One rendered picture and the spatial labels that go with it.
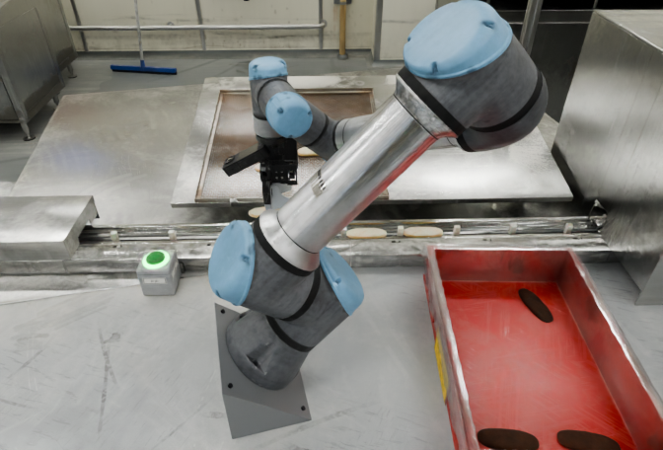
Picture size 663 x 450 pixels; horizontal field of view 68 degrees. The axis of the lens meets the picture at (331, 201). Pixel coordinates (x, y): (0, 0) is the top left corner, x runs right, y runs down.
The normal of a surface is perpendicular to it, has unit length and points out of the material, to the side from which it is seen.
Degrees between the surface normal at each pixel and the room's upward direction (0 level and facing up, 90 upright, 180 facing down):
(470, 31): 39
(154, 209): 0
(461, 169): 10
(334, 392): 0
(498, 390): 0
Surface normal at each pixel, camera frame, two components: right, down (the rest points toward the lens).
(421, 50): -0.58, -0.48
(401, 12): 0.03, 0.58
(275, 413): 0.25, 0.57
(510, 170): 0.00, -0.70
